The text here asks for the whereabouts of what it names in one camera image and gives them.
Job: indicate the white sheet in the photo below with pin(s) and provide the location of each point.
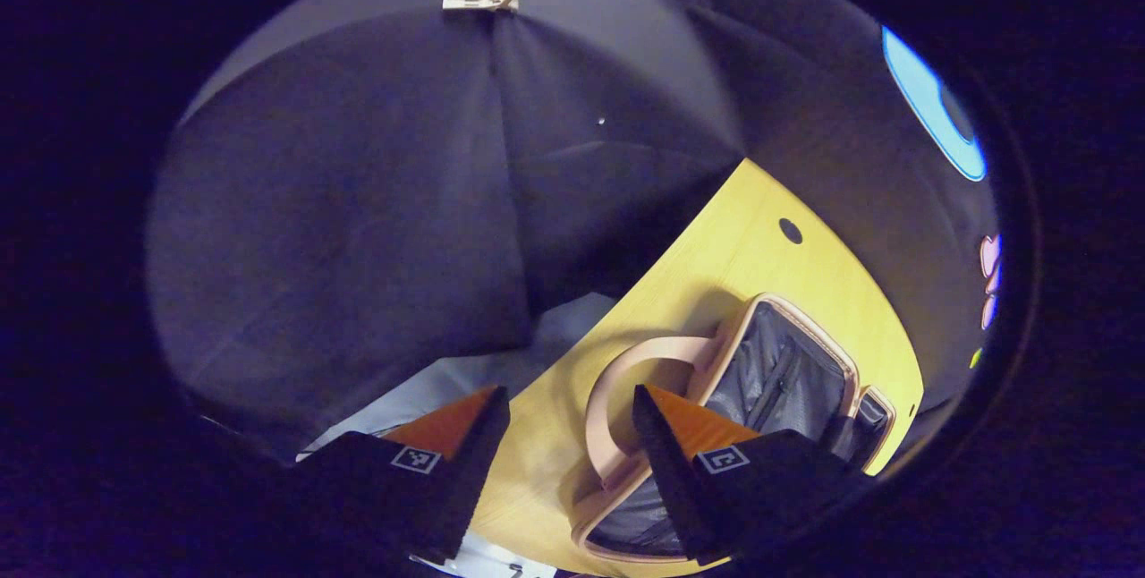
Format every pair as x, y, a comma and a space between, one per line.
465, 381

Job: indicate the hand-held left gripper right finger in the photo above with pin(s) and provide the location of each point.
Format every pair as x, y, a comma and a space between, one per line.
671, 471

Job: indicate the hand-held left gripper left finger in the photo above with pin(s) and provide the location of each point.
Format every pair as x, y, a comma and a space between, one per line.
465, 471

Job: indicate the black backdrop cloth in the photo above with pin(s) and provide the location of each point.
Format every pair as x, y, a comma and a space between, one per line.
358, 202

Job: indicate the pink suitcase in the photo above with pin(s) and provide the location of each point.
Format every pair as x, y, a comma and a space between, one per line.
787, 363

